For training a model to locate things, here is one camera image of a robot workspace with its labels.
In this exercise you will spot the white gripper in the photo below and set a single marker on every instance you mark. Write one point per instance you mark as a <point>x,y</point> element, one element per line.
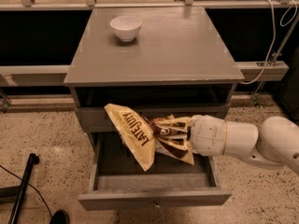
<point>206,134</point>

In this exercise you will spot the brown and cream chip bag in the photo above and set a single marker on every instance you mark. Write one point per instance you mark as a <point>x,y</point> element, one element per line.
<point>141,135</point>

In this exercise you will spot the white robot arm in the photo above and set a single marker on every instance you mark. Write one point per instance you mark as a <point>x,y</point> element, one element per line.
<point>272,145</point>

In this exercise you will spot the grey wooden drawer cabinet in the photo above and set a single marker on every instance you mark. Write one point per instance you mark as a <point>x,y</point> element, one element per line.
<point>177,59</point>

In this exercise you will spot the open grey middle drawer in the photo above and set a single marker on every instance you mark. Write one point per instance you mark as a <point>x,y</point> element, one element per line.
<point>118,181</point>

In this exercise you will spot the closed grey top drawer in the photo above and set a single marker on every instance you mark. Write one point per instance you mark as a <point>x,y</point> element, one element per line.
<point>96,119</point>

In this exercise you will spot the white ceramic bowl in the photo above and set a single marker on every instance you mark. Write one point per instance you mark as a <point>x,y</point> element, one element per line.
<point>126,28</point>

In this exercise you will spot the black metal stand leg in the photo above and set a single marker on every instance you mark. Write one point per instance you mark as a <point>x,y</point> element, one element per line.
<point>16,194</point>

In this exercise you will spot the metal railing frame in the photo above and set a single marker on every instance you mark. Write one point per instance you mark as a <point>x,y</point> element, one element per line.
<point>39,38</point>

